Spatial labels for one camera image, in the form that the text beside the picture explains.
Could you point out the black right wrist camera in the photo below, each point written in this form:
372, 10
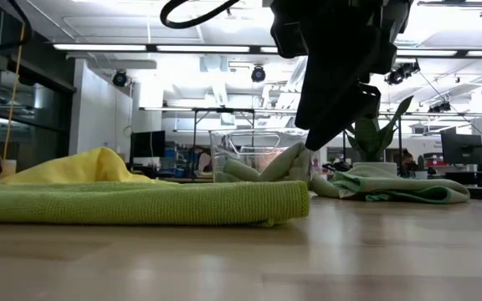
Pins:
285, 29

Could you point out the round black ceiling fixture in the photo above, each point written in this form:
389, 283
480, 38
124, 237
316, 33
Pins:
258, 74
119, 78

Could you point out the black background table frame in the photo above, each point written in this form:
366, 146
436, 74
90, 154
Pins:
224, 110

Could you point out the lime green microfiber towel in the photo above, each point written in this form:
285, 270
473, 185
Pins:
140, 205

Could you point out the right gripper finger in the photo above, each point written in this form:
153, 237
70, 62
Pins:
320, 92
350, 110

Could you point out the snake plant in white pot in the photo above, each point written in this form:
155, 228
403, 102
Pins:
370, 134

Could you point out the pale green teal-edged towel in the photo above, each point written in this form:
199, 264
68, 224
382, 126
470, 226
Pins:
391, 186
283, 167

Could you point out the black computer monitor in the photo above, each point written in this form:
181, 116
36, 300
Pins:
147, 144
460, 148

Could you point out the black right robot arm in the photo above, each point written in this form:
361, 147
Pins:
400, 12

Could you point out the pale plastic cup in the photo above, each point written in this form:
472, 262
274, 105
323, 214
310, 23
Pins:
8, 167

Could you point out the yellow microfiber towel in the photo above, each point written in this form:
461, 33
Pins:
86, 167

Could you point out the clear plastic bin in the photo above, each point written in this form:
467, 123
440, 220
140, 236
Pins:
241, 138

